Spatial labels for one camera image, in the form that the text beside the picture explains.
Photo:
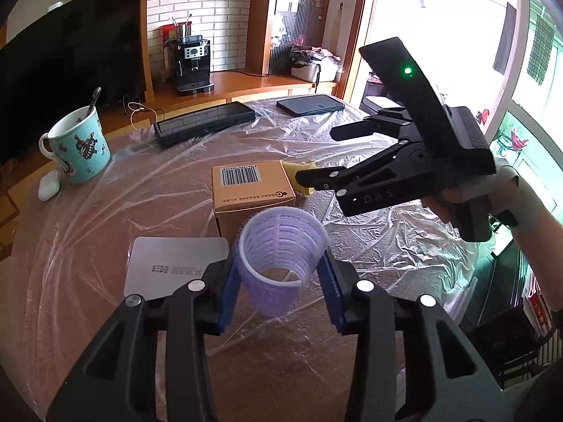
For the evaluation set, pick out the black tablet at edge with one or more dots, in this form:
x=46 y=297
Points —
x=310 y=105

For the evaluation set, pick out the teal patterned mug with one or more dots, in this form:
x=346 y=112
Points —
x=77 y=143

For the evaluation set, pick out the brown cardboard box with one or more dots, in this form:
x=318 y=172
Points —
x=242 y=190

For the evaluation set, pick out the purple hair roller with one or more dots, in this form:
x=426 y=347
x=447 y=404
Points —
x=276 y=253

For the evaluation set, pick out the white earbuds case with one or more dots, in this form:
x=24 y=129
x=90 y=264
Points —
x=49 y=186

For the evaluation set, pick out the large black television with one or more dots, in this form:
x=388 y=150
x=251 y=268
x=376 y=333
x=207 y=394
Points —
x=53 y=66

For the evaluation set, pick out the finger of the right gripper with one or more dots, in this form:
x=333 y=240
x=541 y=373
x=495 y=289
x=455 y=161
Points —
x=389 y=123
x=333 y=178

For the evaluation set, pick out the dark blue cased tablet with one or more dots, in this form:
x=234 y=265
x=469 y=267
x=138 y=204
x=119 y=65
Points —
x=201 y=123

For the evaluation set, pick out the right forearm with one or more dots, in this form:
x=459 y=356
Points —
x=541 y=243

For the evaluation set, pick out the metal spoon in mug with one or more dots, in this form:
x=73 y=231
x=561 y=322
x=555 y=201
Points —
x=94 y=99

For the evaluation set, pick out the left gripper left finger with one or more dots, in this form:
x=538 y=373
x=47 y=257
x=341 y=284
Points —
x=115 y=377

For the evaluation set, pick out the black coffee machine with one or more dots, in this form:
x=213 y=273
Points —
x=192 y=64

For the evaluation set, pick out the right hand white glove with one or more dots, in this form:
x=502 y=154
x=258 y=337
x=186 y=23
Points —
x=507 y=196

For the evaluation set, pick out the translucent white plastic case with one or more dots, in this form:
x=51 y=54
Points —
x=158 y=266

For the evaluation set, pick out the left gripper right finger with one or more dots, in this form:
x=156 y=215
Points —
x=412 y=362

